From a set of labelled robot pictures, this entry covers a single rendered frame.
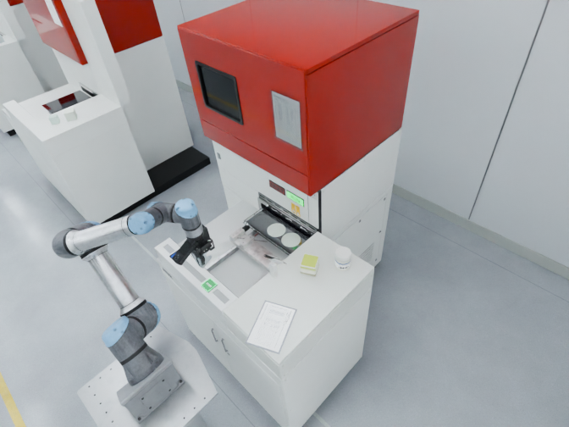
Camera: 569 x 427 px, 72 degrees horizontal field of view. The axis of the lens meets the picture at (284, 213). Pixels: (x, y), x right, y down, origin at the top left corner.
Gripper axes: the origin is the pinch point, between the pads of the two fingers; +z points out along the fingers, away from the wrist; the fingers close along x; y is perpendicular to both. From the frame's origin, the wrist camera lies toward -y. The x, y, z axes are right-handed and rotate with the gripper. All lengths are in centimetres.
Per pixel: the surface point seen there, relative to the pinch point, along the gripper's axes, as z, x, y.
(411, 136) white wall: 48, 17, 207
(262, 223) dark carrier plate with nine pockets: 21, 16, 48
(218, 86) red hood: -48, 41, 54
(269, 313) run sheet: 13.8, -31.3, 9.2
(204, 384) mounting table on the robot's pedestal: 28.7, -27.7, -26.5
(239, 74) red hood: -59, 23, 54
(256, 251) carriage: 22.6, 4.7, 32.8
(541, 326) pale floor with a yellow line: 111, -121, 156
